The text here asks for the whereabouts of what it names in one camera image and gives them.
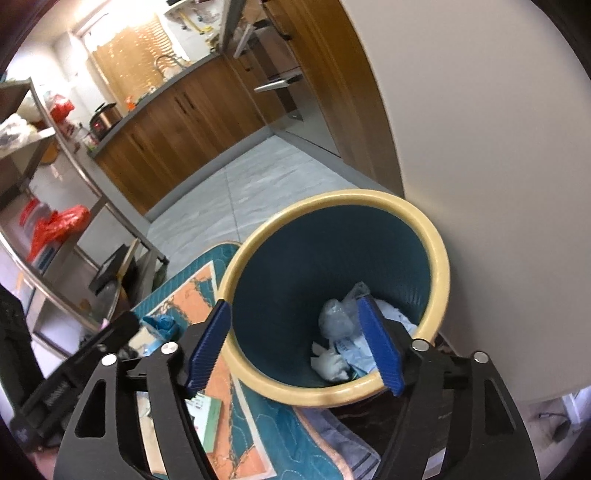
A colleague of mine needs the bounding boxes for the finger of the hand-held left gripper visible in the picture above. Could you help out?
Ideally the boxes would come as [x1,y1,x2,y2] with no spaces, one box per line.
[44,313,140,407]

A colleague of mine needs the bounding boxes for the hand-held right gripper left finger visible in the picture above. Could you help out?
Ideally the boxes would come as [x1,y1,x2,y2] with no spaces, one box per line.
[53,299,232,480]

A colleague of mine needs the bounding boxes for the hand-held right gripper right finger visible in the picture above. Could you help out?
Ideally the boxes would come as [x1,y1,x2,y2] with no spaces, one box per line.
[358,294,541,480]

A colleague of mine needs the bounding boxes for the teal bin with cream rim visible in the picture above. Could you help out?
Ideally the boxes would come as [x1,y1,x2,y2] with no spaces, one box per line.
[216,189,451,408]

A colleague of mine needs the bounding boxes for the light blue crumpled paper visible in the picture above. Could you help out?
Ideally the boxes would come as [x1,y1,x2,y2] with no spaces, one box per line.
[339,298,419,378]

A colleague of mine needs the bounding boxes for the blue crumpled wrapper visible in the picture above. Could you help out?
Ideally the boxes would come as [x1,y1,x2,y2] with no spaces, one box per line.
[142,315,181,342]

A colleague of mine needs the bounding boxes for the clear crumpled plastic bag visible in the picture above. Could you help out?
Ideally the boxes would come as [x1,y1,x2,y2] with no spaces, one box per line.
[318,282,372,343]

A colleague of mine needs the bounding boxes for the teal and orange printed mat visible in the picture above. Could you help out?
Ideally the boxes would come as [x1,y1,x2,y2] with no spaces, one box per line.
[127,241,384,480]

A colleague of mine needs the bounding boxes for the white crumpled tissue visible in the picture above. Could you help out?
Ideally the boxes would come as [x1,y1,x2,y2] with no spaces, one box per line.
[310,342,355,382]

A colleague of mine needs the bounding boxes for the green and white small box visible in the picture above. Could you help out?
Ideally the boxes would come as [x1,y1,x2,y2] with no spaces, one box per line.
[187,392,223,455]

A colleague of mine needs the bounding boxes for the black item with wooden edge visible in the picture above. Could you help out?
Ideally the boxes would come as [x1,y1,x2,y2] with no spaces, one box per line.
[89,239,158,315]

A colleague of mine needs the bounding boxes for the blue grey folded cloth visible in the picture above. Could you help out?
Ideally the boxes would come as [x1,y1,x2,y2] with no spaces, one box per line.
[295,407,385,480]

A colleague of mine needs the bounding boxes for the large red plastic bag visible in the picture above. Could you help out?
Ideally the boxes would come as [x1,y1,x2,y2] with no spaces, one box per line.
[27,205,91,262]

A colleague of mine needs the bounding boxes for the wooden base cabinets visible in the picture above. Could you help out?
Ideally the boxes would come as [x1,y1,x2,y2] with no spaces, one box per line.
[95,54,274,216]

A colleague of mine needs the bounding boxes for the rice cooker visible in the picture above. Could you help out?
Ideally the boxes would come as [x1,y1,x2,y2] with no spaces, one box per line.
[90,102,122,142]

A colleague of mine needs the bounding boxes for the white plastic bag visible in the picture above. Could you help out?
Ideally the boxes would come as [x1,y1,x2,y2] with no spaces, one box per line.
[0,114,37,149]

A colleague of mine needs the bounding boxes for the small red plastic bag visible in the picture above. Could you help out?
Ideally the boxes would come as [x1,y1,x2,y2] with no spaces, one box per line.
[48,95,75,123]

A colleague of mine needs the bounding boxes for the grey kitchen countertop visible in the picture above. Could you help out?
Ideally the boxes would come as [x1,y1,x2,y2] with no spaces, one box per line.
[87,50,223,158]

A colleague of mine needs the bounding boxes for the tall wooden cabinet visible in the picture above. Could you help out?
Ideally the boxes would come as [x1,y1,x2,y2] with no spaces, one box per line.
[263,0,407,197]

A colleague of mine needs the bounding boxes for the kitchen faucet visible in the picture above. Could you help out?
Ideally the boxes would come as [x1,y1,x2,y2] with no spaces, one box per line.
[154,54,179,80]

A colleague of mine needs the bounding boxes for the metal chair frame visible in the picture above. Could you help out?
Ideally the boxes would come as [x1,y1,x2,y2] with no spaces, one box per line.
[0,78,170,365]

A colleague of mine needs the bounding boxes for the built-in oven with steel handles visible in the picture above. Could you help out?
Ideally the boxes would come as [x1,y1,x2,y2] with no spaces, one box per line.
[233,22,305,121]

